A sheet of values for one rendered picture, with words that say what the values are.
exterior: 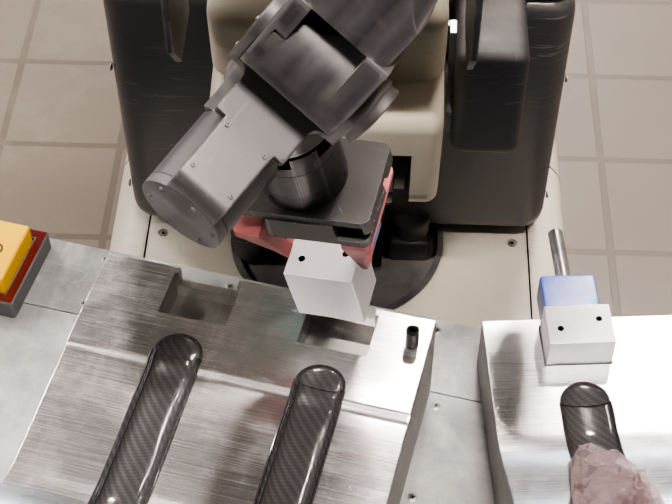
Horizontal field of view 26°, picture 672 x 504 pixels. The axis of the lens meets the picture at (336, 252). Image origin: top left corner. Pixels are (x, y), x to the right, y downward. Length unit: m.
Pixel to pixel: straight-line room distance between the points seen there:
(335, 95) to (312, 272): 0.24
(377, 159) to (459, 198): 0.93
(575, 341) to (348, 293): 0.19
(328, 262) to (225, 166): 0.21
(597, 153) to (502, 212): 0.59
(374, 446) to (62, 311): 0.33
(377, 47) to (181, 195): 0.14
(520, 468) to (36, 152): 1.56
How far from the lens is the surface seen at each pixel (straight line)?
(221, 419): 1.04
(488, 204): 1.88
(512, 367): 1.11
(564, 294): 1.14
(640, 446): 1.08
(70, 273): 1.25
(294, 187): 0.91
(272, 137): 0.83
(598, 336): 1.10
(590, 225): 2.36
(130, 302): 1.11
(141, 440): 1.05
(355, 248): 0.94
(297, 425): 1.04
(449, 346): 1.19
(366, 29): 0.77
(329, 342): 1.11
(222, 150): 0.82
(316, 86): 0.79
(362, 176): 0.94
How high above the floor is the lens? 1.76
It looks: 50 degrees down
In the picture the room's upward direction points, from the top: straight up
